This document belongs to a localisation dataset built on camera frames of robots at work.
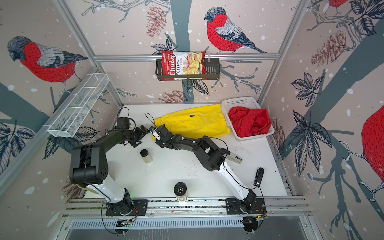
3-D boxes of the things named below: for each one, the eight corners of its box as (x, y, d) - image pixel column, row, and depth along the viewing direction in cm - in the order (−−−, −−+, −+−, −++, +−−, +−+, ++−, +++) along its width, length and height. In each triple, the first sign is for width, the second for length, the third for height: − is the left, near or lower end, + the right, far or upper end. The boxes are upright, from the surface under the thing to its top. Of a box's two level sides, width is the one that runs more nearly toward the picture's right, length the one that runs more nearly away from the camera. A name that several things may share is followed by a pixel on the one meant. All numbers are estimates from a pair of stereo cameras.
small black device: (252, 184, 82) (254, 182, 79) (257, 168, 88) (259, 166, 85) (258, 187, 81) (260, 185, 78) (262, 171, 87) (264, 168, 84)
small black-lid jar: (146, 164, 89) (142, 158, 82) (143, 157, 92) (139, 151, 85) (152, 160, 90) (149, 154, 84) (149, 154, 93) (146, 147, 87)
